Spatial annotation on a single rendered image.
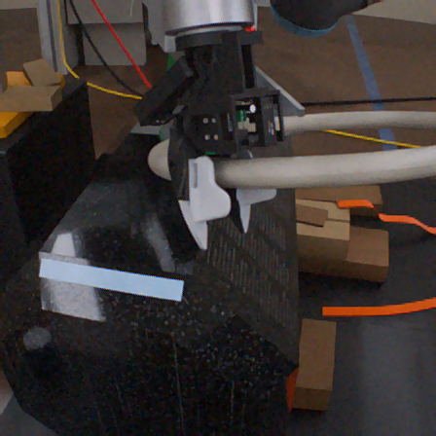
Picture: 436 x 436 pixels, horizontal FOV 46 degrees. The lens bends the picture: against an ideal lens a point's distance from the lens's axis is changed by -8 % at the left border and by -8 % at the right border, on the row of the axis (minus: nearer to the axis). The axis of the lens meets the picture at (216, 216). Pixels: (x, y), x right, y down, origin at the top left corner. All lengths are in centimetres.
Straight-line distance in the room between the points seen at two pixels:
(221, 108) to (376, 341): 162
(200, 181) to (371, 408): 141
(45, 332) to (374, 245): 150
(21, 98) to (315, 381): 131
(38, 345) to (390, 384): 119
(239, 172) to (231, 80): 9
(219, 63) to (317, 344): 141
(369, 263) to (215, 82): 174
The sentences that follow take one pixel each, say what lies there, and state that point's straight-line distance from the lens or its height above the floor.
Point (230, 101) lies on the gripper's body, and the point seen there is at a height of 130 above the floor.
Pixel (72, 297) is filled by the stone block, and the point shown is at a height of 75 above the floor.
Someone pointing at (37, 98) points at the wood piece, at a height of 83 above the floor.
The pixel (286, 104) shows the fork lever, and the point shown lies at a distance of 99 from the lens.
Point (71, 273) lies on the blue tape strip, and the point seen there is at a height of 78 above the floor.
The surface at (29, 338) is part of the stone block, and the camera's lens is 124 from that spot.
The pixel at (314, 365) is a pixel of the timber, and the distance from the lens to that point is 176.
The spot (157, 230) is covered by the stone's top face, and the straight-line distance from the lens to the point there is 115.
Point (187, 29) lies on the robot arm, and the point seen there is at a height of 136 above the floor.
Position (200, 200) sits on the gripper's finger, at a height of 120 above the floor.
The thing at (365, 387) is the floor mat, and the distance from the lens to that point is 188.
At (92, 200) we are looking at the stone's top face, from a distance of 126.
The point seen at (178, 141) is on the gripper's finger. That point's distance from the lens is 52.
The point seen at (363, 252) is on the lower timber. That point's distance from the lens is 224.
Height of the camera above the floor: 150
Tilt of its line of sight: 36 degrees down
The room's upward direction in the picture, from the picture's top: straight up
